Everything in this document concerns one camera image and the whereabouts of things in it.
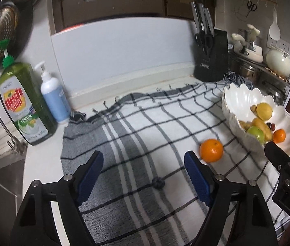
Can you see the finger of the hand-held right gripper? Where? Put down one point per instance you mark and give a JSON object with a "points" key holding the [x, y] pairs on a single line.
{"points": [[279, 156]]}

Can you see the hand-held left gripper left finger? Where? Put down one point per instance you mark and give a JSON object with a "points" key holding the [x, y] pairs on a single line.
{"points": [[91, 176]]}

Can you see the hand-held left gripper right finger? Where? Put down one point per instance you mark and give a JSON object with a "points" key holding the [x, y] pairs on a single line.
{"points": [[197, 179]]}

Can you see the orange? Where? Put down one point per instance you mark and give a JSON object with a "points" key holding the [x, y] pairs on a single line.
{"points": [[211, 150], [279, 136]]}

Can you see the dark red date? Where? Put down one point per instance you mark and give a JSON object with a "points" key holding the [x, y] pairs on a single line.
{"points": [[270, 126]]}

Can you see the oval yellow mango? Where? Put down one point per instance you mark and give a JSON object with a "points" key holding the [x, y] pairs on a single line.
{"points": [[264, 128]]}

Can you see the green apple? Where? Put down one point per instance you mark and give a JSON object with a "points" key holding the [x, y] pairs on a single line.
{"points": [[256, 133]]}

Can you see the dark purple round fruit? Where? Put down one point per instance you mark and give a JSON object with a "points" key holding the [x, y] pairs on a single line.
{"points": [[157, 183]]}

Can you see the spotted yellow banana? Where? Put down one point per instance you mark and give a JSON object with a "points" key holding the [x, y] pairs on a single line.
{"points": [[244, 125]]}

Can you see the small brown longan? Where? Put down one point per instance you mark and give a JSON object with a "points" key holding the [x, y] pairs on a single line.
{"points": [[253, 108]]}

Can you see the white scalloped bowl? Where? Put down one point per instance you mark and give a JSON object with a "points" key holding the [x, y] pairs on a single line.
{"points": [[237, 102]]}

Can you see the round yellow fruit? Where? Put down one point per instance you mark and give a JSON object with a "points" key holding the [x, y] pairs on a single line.
{"points": [[264, 111]]}

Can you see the metal corner rack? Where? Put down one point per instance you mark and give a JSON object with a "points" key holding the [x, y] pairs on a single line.
{"points": [[289, 87]]}

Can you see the glass pot lid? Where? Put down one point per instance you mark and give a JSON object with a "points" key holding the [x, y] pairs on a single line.
{"points": [[273, 91]]}

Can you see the grey checked cloth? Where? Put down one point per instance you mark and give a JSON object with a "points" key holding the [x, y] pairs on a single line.
{"points": [[147, 123]]}

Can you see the wooden bead trivet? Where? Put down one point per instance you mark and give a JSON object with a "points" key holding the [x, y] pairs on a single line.
{"points": [[278, 76]]}

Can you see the white and blue pump bottle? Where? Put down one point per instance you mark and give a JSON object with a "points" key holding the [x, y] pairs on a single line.
{"points": [[55, 100]]}

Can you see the steel stockpot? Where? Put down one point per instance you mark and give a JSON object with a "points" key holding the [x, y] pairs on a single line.
{"points": [[248, 70]]}

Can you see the cream ceramic pot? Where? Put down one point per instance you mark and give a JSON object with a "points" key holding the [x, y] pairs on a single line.
{"points": [[278, 62]]}

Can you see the green dish soap bottle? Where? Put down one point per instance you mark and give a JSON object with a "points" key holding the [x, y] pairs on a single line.
{"points": [[27, 102]]}

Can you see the black knife block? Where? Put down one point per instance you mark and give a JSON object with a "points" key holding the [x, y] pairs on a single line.
{"points": [[211, 61]]}

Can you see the white rice spoon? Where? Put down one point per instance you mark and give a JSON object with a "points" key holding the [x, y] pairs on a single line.
{"points": [[274, 32]]}

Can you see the black hanging scissors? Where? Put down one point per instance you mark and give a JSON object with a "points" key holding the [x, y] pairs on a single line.
{"points": [[251, 6]]}

